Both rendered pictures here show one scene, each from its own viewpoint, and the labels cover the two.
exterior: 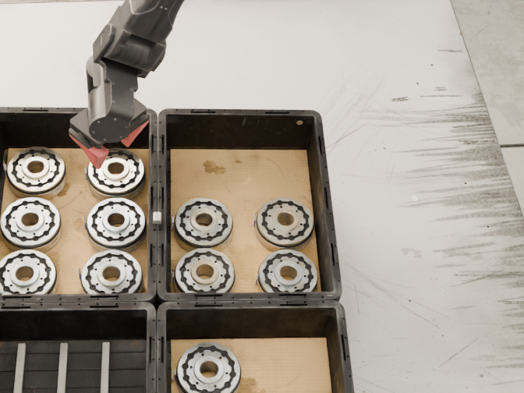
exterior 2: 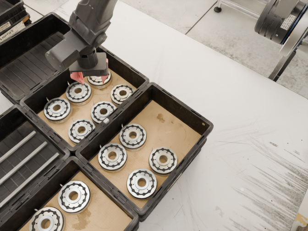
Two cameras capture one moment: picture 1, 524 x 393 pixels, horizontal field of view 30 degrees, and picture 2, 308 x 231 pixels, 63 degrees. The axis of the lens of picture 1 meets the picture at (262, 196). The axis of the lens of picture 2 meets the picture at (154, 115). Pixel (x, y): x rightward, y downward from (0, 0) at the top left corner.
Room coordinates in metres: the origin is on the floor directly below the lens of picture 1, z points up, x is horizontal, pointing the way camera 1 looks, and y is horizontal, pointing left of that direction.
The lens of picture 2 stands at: (0.74, -0.24, 1.72)
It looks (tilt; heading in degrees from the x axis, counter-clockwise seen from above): 61 degrees down; 46
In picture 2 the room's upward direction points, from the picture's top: 4 degrees clockwise
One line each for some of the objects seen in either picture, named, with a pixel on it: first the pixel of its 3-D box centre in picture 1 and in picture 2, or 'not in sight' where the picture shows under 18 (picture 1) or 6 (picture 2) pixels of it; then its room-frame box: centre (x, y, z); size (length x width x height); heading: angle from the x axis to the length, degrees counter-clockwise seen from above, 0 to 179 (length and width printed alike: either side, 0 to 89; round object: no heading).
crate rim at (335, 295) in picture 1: (245, 201); (147, 140); (0.97, 0.03, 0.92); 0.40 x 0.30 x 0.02; 10
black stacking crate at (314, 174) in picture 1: (242, 218); (146, 145); (0.97, 0.03, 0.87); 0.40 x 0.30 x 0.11; 10
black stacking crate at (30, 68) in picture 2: not in sight; (42, 61); (0.87, 0.62, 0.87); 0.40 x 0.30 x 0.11; 10
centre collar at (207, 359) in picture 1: (209, 369); (73, 195); (0.68, 0.04, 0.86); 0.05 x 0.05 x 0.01
